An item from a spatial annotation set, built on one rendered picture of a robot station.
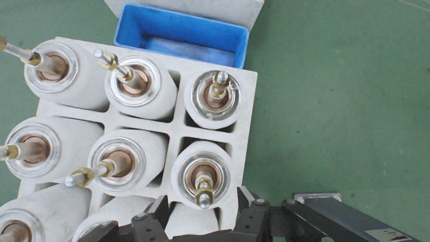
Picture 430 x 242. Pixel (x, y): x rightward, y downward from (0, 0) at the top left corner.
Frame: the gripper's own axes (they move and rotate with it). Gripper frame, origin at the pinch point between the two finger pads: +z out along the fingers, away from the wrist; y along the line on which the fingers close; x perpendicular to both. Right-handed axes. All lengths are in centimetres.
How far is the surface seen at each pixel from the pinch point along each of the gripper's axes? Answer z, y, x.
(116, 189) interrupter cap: 9.8, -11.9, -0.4
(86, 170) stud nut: 2.4, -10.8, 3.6
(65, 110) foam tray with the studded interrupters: 17.3, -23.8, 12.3
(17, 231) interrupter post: 9.8, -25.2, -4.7
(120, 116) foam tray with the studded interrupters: 17.2, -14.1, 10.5
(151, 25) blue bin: 29.7, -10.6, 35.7
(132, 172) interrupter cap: 10.0, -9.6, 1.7
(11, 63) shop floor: 35, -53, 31
